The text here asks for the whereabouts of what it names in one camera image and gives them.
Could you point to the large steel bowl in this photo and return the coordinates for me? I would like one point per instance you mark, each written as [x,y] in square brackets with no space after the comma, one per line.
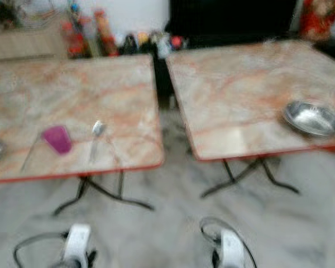
[314,118]

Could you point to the steel fork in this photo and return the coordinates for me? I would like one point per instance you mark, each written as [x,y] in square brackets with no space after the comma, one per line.
[30,153]

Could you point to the purple plastic cup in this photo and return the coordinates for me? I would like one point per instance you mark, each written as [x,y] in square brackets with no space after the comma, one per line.
[57,139]

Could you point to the steel spoon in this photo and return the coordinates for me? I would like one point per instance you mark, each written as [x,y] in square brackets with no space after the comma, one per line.
[99,130]

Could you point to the marble top folding table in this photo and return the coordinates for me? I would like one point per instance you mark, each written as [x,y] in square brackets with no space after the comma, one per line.
[78,92]
[245,92]

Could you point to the red lid plastic jar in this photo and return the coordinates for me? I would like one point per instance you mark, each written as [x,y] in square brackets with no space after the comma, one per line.
[77,39]

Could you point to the light wooden cabinet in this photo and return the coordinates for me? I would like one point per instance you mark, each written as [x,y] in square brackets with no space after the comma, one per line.
[28,44]

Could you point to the black television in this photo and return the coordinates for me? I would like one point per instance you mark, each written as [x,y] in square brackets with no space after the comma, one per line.
[234,21]

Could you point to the red gold decoration figure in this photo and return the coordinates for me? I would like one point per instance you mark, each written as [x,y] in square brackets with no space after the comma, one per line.
[321,18]

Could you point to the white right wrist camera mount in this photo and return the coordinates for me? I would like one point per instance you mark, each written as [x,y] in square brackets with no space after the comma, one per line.
[232,248]

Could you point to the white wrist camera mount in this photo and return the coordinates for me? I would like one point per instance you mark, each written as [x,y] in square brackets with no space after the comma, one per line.
[78,241]
[232,248]

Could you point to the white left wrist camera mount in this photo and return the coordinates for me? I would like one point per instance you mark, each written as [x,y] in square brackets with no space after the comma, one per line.
[78,241]

